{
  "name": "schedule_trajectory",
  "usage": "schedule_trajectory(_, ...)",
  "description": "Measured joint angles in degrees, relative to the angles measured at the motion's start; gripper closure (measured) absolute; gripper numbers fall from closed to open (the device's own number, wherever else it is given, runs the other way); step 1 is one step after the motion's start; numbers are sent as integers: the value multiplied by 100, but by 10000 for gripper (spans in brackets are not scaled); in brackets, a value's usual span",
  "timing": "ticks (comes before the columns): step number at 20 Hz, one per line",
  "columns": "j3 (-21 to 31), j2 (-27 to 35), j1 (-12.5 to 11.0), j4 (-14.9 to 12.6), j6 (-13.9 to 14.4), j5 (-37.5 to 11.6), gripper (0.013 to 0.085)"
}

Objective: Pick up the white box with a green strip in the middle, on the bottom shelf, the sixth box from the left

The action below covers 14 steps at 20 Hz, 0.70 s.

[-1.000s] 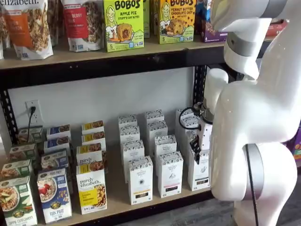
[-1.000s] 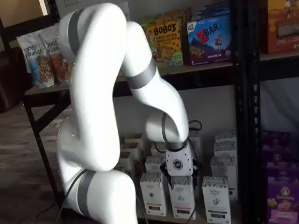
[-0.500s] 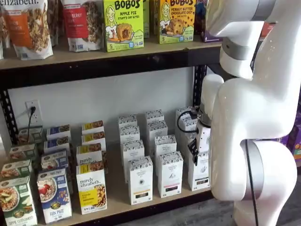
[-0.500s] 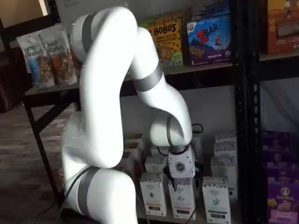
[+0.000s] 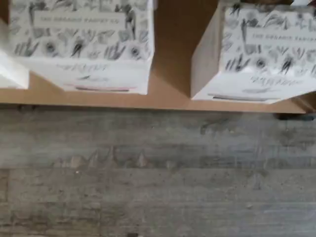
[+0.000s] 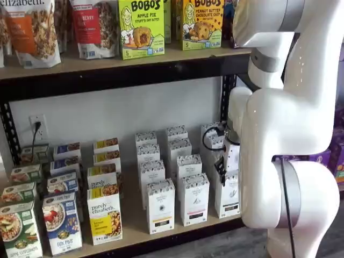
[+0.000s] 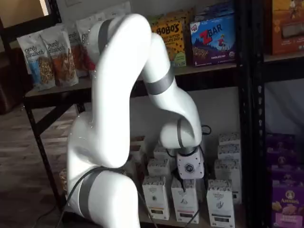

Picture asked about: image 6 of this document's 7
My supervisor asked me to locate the yellow Bobo's peanut butter box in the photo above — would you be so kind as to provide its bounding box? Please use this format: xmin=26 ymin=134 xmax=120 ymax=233
xmin=182 ymin=0 xmax=225 ymax=51

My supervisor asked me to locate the blue flax plus cereal box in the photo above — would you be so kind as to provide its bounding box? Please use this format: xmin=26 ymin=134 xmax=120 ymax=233
xmin=42 ymin=191 xmax=83 ymax=256
xmin=46 ymin=170 xmax=80 ymax=195
xmin=52 ymin=142 xmax=82 ymax=160
xmin=49 ymin=155 xmax=82 ymax=176

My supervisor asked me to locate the white tea box pink strip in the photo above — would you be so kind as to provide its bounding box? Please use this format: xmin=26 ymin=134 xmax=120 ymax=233
xmin=180 ymin=173 xmax=210 ymax=227
xmin=165 ymin=124 xmax=189 ymax=143
xmin=167 ymin=138 xmax=193 ymax=162
xmin=176 ymin=153 xmax=203 ymax=180

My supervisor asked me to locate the purple Annie's snack box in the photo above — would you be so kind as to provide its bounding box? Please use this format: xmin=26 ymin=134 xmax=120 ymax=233
xmin=329 ymin=128 xmax=344 ymax=187
xmin=271 ymin=149 xmax=332 ymax=173

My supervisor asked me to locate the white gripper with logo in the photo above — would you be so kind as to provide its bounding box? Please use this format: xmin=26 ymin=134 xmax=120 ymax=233
xmin=214 ymin=142 xmax=241 ymax=187

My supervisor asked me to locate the green Bobo's apple pie box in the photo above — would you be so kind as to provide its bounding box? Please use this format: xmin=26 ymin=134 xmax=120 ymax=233
xmin=162 ymin=0 xmax=173 ymax=44
xmin=118 ymin=0 xmax=166 ymax=61

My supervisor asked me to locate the yellow purely elizabeth box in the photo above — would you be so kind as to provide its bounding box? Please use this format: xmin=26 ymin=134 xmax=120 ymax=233
xmin=86 ymin=163 xmax=118 ymax=192
xmin=92 ymin=149 xmax=121 ymax=169
xmin=92 ymin=137 xmax=120 ymax=155
xmin=86 ymin=185 xmax=125 ymax=246

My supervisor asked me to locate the white wall outlet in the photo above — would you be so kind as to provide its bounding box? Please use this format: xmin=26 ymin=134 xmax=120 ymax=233
xmin=28 ymin=114 xmax=49 ymax=141

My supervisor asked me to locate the white tea box yellow strip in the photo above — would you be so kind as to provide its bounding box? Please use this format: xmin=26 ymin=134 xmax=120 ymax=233
xmin=134 ymin=130 xmax=158 ymax=148
xmin=136 ymin=143 xmax=161 ymax=166
xmin=146 ymin=178 xmax=176 ymax=235
xmin=138 ymin=159 xmax=166 ymax=211

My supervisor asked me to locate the red label granola bag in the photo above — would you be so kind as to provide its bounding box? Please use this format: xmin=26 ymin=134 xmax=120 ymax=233
xmin=69 ymin=0 xmax=120 ymax=59

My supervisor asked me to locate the orange label granola bag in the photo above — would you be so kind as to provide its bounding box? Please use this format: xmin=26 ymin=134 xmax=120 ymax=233
xmin=0 ymin=0 xmax=63 ymax=68

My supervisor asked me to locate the purely elizabeth granola bag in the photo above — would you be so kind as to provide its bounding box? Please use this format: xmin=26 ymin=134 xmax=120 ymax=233
xmin=0 ymin=10 xmax=13 ymax=68
xmin=53 ymin=0 xmax=72 ymax=54

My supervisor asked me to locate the white tea box green strip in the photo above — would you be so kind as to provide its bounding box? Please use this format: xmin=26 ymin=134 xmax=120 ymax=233
xmin=202 ymin=134 xmax=228 ymax=162
xmin=199 ymin=123 xmax=225 ymax=138
xmin=214 ymin=169 xmax=241 ymax=219

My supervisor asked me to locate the black metal shelving unit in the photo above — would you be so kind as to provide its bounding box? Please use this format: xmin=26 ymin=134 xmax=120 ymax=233
xmin=0 ymin=48 xmax=255 ymax=258

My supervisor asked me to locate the long black cable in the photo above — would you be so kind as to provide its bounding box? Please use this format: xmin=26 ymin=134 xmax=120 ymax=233
xmin=279 ymin=157 xmax=297 ymax=258

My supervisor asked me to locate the black plug with cord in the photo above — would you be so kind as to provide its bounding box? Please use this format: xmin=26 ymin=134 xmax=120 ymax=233
xmin=32 ymin=121 xmax=42 ymax=152

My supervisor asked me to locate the green apple cinnamon cereal box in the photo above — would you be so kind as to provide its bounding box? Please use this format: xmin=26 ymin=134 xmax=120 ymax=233
xmin=0 ymin=200 xmax=44 ymax=257
xmin=0 ymin=182 xmax=38 ymax=206
xmin=19 ymin=143 xmax=50 ymax=166
xmin=10 ymin=163 xmax=43 ymax=185

